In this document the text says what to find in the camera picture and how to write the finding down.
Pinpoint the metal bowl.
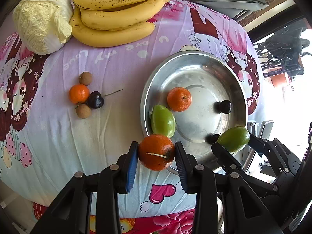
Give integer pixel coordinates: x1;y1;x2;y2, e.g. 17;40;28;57
140;51;248;176

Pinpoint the brown longan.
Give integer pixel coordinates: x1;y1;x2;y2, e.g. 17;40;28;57
76;104;92;119
78;72;93;86

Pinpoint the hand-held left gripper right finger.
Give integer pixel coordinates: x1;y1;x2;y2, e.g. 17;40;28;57
175;141;281;234

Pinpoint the orange pot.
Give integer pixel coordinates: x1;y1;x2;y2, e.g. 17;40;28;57
269;73;291;88

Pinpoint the large green fruit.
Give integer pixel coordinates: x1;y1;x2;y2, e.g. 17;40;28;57
150;104;176;138

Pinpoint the large orange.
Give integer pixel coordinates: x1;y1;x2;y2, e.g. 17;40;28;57
167;87;192;112

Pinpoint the grey metal frame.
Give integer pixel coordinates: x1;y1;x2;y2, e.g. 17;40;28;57
247;120;274;140

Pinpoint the napa cabbage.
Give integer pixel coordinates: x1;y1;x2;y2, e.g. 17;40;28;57
13;0;74;55

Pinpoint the dark cherry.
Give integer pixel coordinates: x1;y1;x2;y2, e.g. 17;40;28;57
214;100;232;114
87;89;124;109
206;134;221;145

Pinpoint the small green fruit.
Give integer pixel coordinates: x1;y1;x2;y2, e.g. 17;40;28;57
216;126;250;154

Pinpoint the grey seat cushion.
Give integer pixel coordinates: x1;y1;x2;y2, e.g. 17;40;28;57
200;1;249;20

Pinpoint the cartoon printed blanket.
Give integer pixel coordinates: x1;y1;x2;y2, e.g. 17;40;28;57
0;0;267;234

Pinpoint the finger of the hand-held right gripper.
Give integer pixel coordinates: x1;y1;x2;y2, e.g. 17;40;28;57
211;142;279;198
247;132;277;159

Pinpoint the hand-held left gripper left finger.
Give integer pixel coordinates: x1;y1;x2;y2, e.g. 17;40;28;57
31;141;139;234

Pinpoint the small orange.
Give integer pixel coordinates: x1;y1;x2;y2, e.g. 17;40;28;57
69;84;90;104

